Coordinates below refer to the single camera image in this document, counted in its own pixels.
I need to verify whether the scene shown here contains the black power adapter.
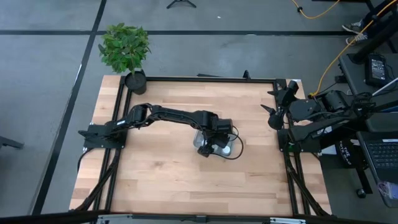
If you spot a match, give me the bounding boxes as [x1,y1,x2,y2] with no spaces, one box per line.
[365,52,391,88]

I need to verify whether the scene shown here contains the black tote bag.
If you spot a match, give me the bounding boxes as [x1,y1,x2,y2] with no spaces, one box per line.
[334,138,358,169]

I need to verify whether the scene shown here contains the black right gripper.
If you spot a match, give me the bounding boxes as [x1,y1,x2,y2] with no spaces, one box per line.
[260,80,300,130]

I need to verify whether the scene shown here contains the clear plastic bag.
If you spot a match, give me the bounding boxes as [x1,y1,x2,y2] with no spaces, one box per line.
[377,182,398,208]

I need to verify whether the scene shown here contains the dark laptop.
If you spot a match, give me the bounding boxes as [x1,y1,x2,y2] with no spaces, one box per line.
[356,130,398,184]

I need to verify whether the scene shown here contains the black tripod legs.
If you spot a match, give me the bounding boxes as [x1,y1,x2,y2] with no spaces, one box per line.
[166,0,197,9]

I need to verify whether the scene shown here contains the yellow extension cable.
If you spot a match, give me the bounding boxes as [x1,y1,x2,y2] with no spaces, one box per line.
[291,0,341,20]
[309,1,398,99]

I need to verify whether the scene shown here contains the grey rectangular basket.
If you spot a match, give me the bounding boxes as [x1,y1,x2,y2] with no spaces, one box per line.
[192,129,236,158]

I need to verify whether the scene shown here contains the silver metal bracket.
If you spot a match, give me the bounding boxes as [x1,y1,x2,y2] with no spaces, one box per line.
[269,217,307,224]
[98,213,132,224]

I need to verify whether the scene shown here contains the person's shoe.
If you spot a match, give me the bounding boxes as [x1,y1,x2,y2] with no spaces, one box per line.
[345,32,369,46]
[341,20,365,34]

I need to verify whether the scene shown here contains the black furniture leg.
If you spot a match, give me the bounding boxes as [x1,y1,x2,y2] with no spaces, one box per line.
[0,136,24,150]

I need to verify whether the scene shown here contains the black aluminium table frame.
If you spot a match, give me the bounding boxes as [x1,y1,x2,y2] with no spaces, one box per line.
[70,75,332,224]

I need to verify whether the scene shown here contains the green potted plant black pot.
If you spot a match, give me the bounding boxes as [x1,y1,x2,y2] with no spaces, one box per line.
[98,22,152,96]

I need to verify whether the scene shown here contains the black stand beam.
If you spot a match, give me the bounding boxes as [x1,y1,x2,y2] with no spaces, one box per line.
[346,18,398,65]

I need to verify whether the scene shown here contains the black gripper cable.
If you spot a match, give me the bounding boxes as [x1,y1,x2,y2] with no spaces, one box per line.
[214,126,244,161]

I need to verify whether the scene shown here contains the white rod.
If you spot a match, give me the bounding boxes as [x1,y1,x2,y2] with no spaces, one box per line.
[364,77,398,102]

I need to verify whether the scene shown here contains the black side desk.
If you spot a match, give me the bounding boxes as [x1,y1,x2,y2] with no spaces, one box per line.
[338,52,398,110]

